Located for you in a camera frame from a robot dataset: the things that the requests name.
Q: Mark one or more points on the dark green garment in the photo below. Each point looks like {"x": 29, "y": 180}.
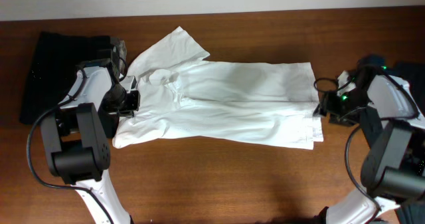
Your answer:
{"x": 394, "y": 129}

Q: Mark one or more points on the white t-shirt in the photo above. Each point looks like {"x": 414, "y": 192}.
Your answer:
{"x": 184, "y": 94}

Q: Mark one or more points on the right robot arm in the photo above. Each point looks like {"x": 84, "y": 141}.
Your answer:
{"x": 357, "y": 207}

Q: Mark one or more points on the folded black garment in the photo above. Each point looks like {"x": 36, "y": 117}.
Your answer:
{"x": 53, "y": 70}

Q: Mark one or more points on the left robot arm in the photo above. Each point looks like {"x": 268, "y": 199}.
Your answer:
{"x": 76, "y": 132}

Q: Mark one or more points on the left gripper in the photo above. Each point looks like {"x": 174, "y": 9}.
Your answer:
{"x": 133, "y": 102}

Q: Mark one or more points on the folded grey garment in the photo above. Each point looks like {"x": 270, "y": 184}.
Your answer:
{"x": 121, "y": 51}

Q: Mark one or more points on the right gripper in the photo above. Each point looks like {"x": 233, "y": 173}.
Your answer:
{"x": 326, "y": 105}

